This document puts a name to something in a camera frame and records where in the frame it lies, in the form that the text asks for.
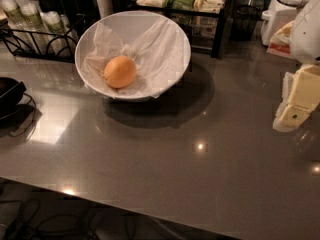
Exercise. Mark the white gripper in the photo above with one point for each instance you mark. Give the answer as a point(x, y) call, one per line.
point(307, 34)

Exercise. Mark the orange fruit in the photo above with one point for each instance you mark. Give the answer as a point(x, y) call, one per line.
point(120, 72)

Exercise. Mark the white bowl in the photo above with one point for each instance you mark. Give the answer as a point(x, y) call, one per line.
point(133, 27)

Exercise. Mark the yellow red packet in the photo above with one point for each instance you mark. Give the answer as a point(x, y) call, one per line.
point(280, 42)

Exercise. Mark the white appliance with bowls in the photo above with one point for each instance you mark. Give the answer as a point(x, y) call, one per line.
point(279, 13)

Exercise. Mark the black condiment shelf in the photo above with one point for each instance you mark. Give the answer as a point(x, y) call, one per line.
point(199, 18)

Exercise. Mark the white paper liner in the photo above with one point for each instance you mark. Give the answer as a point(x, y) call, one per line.
point(160, 57)

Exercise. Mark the white cylinder cup stack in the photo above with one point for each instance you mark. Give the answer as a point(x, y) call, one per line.
point(105, 7)

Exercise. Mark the paper cup stack right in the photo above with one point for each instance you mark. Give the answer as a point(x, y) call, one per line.
point(56, 27)

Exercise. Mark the paper cup stack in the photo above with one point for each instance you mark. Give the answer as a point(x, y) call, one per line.
point(36, 28)
point(16, 22)
point(56, 27)

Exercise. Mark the paper cup stack middle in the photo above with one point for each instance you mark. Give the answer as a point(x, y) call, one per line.
point(36, 28)

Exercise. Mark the paper cup stack left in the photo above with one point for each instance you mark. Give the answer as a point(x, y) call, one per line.
point(16, 22)

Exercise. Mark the black wire cup rack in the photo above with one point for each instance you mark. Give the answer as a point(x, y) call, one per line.
point(11, 41)

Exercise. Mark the black pan with wire stand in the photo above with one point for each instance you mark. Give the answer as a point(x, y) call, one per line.
point(17, 108)

